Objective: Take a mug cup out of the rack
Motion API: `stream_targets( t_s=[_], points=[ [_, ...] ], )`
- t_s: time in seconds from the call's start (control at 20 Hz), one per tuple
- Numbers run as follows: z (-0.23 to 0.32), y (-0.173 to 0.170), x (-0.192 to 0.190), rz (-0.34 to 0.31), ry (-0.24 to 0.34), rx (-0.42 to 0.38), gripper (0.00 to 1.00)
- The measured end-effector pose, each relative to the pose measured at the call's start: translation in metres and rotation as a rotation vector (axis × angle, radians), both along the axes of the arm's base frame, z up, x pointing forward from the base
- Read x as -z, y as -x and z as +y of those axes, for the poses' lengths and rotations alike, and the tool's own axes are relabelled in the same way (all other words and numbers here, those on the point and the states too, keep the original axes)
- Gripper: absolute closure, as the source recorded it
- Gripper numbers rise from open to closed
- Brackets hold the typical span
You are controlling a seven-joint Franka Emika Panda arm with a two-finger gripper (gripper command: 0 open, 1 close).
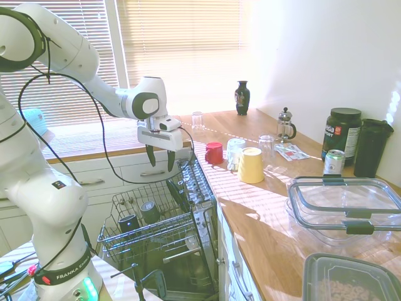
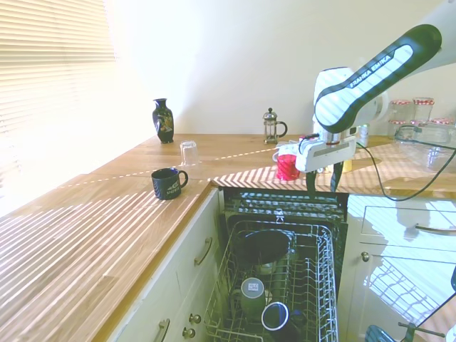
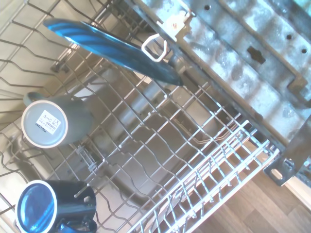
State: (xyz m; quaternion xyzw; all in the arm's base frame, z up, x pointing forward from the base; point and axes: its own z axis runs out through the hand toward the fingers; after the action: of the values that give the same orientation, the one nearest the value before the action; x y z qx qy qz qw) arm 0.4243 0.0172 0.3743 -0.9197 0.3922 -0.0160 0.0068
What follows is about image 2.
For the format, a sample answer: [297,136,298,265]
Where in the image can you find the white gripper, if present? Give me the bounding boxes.
[295,136,358,197]

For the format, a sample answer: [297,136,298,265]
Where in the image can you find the red patterned cup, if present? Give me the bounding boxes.
[276,153,301,181]

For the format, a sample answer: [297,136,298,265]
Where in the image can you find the pale mug with grey base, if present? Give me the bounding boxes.
[239,276,267,319]

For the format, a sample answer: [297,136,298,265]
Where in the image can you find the blue mug with white rim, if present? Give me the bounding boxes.
[260,301,304,342]

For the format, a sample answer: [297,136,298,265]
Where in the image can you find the dark blue printed mug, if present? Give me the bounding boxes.
[150,167,189,201]

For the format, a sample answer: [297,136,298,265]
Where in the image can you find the built-in dishwasher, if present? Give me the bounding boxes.
[212,185,351,342]

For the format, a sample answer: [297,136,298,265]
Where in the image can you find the glass french press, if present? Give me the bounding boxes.
[262,107,288,145]

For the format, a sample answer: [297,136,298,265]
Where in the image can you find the black bowl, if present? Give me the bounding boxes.
[242,229,291,266]

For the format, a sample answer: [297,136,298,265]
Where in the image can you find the clear glass baking dish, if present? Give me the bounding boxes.
[401,140,456,173]

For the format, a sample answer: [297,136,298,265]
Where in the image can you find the clear glass bowl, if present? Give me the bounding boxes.
[394,124,456,151]

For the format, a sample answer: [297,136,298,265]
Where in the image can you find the clear drinking glass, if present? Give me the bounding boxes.
[179,140,201,168]

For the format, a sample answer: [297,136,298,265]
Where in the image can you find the blue ribbed object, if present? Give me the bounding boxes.
[364,324,393,342]

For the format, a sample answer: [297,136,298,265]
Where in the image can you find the dark blue painted vase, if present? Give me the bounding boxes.
[152,98,175,145]

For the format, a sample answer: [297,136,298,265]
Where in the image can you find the dark metal clamp stand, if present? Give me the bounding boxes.
[398,321,447,342]

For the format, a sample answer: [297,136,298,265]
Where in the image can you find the window blind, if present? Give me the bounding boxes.
[0,0,119,188]

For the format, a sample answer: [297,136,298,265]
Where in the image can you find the wire dishwasher upper rack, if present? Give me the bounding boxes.
[222,190,348,224]

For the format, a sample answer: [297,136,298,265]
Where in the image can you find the wire dishwasher rack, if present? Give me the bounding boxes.
[222,190,348,224]
[203,219,340,342]

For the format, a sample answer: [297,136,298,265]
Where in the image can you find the black cable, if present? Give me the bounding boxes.
[356,123,456,202]

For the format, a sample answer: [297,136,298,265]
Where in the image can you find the wire dishwasher lower rack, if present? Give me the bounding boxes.
[203,219,340,342]

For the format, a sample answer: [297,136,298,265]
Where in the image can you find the curved metal drawer handle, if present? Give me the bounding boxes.
[156,318,172,342]
[414,223,456,235]
[193,237,214,266]

